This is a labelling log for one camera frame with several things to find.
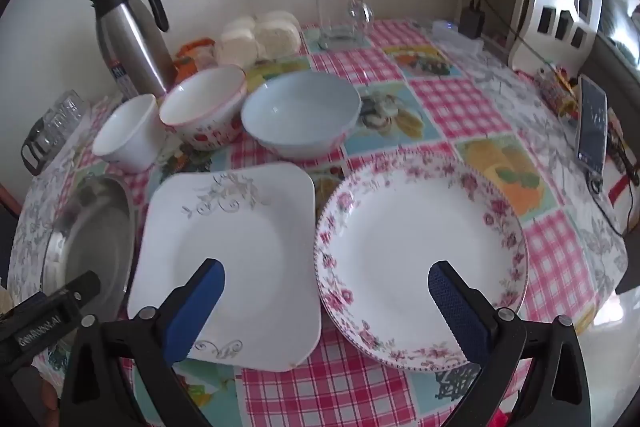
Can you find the translucent plastic box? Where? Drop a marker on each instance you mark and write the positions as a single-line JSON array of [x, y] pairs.
[[450, 38]]

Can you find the colourful snack packets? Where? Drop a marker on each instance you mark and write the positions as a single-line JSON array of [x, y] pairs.
[[555, 89]]

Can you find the square white plate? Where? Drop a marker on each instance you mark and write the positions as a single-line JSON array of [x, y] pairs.
[[230, 232]]

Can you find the clear glass cup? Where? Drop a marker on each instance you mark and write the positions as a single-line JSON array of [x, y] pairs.
[[67, 107]]

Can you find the orange snack packet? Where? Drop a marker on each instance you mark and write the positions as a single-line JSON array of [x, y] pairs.
[[192, 49]]

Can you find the small white square bowl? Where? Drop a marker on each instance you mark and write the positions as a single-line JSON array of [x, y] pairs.
[[125, 127]]

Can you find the bag of white steamed buns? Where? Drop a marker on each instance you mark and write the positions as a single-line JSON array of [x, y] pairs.
[[270, 34]]

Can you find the red-rimmed white bowl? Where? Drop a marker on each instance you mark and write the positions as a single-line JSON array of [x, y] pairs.
[[300, 107], [200, 97]]

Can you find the pink checkered printed tablecloth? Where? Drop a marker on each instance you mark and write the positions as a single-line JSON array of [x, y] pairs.
[[450, 102]]

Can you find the smartphone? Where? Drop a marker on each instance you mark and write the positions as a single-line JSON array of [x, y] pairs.
[[591, 122]]

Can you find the round metal basin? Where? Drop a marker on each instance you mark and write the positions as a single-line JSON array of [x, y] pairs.
[[95, 232]]

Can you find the stainless steel thermos jug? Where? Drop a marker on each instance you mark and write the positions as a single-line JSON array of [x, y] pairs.
[[130, 47]]

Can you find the black charger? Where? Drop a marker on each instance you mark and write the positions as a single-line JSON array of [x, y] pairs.
[[471, 24]]

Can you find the round pink floral plate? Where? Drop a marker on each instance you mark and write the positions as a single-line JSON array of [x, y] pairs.
[[410, 247]]

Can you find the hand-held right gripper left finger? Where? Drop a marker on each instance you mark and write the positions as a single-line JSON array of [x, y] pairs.
[[200, 307]]

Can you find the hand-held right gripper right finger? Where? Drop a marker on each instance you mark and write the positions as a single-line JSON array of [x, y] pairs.
[[455, 312]]

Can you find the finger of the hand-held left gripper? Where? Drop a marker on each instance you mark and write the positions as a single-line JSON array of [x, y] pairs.
[[82, 287]]

